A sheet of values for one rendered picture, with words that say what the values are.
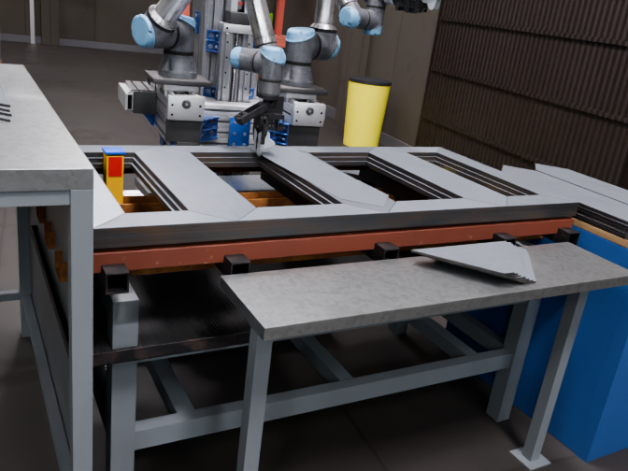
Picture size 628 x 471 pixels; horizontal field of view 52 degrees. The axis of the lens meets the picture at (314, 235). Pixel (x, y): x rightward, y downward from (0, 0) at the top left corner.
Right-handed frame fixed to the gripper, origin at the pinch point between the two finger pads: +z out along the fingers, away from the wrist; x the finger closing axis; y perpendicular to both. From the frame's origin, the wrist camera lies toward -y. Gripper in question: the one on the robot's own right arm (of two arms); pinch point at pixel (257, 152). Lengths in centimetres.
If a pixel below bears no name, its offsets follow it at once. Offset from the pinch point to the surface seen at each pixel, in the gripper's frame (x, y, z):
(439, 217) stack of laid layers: -62, 31, 3
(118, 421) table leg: -62, -59, 53
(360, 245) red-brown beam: -62, 5, 10
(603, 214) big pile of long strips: -69, 95, 3
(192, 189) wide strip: -36, -35, 1
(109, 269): -65, -62, 9
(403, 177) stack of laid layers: -22, 47, 3
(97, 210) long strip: -51, -62, 1
